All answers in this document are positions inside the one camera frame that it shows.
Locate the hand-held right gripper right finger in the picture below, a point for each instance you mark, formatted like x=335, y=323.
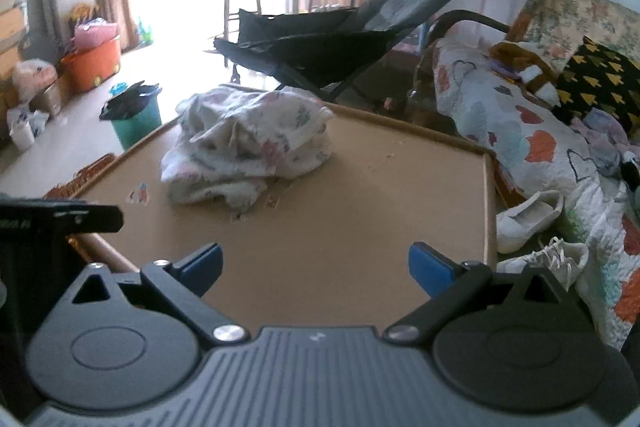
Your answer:
x=430, y=268

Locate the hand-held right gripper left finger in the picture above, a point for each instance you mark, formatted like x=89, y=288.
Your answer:
x=202, y=264

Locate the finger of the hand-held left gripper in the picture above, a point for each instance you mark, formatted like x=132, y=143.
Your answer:
x=95, y=218

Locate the white floral shirt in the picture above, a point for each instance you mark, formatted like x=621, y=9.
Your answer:
x=245, y=142

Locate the cartoon boy rocket sticker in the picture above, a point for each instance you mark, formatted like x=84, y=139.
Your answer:
x=139, y=194

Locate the green trash bin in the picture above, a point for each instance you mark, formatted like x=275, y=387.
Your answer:
x=135, y=122

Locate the white flat shoe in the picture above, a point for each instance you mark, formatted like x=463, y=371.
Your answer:
x=527, y=219

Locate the white plastic bag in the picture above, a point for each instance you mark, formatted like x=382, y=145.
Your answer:
x=25, y=127

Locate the white lace sneaker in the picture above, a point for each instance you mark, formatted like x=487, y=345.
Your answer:
x=550, y=259

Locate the orange wheeled storage tub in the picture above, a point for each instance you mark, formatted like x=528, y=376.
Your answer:
x=95, y=67

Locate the pink plastic bag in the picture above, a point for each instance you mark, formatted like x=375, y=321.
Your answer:
x=32, y=79

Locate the heart print quilt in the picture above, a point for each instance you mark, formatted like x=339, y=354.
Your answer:
x=525, y=127

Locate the pink basket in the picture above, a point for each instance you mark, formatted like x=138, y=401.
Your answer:
x=95, y=34

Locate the green toy bottle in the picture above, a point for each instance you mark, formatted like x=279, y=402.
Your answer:
x=145, y=32

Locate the stack of cardboard boxes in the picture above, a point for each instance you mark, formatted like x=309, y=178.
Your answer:
x=10, y=32

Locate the yellow toy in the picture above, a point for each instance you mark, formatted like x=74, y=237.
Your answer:
x=82, y=13

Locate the lavender cloth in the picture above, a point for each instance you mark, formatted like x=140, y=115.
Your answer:
x=602, y=142

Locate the brown white plush toy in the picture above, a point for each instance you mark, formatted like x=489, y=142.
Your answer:
x=525, y=67

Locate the grey black folding recliner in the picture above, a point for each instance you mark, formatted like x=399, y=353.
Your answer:
x=325, y=42

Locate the dark curved sofa armrest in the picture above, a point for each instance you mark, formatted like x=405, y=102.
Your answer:
x=470, y=19

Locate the black pillow gold trees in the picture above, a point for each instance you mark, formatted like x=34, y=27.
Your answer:
x=600, y=82

